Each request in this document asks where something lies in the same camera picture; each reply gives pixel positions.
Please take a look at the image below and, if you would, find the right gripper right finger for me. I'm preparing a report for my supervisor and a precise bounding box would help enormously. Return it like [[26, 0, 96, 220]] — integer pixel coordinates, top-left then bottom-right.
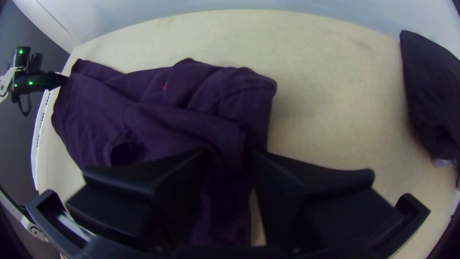
[[251, 151, 397, 253]]

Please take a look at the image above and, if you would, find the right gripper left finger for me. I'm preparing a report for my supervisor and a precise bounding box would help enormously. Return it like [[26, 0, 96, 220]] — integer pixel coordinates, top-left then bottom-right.
[[66, 149, 213, 253]]

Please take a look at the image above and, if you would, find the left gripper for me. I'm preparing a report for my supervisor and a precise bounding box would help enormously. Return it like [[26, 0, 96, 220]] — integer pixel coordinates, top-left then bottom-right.
[[35, 71, 69, 93]]

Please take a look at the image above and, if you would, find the dark t-shirt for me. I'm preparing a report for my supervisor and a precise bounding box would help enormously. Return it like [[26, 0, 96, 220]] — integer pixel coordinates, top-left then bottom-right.
[[51, 57, 278, 249]]

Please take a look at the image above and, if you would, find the white laundry basket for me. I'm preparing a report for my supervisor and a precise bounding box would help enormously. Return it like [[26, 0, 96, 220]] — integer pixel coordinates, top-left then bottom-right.
[[30, 89, 52, 192]]

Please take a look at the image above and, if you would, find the pile of folded clothes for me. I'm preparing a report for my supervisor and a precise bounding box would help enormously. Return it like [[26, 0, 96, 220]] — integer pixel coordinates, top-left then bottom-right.
[[399, 30, 460, 188]]

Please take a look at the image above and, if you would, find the black cable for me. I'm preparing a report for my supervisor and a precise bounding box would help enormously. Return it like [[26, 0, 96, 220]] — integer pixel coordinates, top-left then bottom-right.
[[15, 93, 34, 117]]

